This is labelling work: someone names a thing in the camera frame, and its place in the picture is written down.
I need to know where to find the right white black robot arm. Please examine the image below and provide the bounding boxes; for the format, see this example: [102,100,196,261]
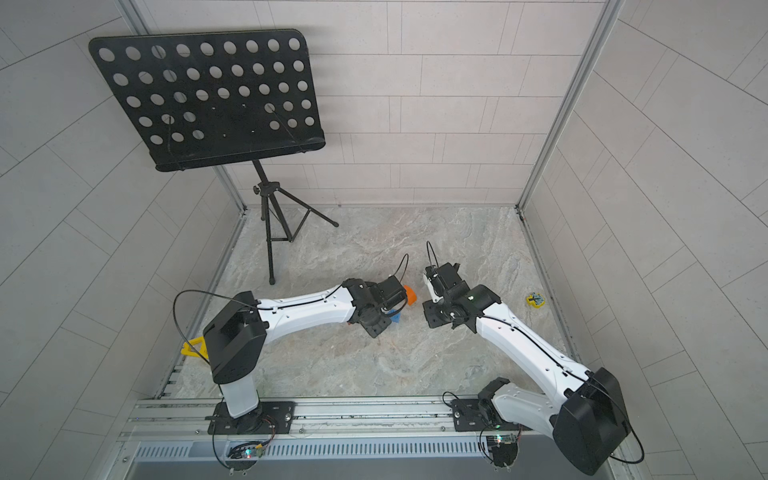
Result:
[423,263,634,475]

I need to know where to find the black perforated music stand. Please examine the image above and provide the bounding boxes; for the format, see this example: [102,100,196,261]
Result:
[88,28,340,286]

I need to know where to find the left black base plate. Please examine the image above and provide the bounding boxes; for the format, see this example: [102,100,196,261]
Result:
[206,401,297,435]

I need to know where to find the controller circuit board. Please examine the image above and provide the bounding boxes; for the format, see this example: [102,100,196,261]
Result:
[484,434,519,468]
[226,442,266,471]

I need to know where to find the aluminium mounting rail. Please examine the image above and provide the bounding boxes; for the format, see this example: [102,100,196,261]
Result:
[117,394,542,444]

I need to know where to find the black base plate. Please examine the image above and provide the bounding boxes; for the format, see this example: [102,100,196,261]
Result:
[448,399,515,432]
[206,401,297,435]

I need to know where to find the left controller circuit board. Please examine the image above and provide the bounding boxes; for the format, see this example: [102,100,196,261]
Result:
[226,442,266,471]

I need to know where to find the orange half-round lego piece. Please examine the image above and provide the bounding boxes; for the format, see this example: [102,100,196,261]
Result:
[404,285,418,306]

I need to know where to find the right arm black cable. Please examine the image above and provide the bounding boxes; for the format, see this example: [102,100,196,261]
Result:
[587,371,646,466]

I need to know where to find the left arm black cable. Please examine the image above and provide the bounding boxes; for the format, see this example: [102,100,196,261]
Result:
[172,289,259,364]

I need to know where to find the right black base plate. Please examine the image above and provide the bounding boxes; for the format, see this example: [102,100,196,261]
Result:
[448,399,515,432]

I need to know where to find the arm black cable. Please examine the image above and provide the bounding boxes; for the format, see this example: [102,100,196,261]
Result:
[172,289,259,364]
[587,371,646,466]

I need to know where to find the small yellow toy piece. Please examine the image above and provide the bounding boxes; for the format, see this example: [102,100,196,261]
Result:
[526,292,546,309]

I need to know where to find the yellow triangular plastic piece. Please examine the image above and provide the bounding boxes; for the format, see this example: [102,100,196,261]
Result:
[180,337,209,363]

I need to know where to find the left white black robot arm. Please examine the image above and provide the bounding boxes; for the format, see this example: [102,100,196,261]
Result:
[203,276,417,419]

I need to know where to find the right controller circuit board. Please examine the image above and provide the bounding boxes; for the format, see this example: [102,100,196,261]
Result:
[484,434,519,468]

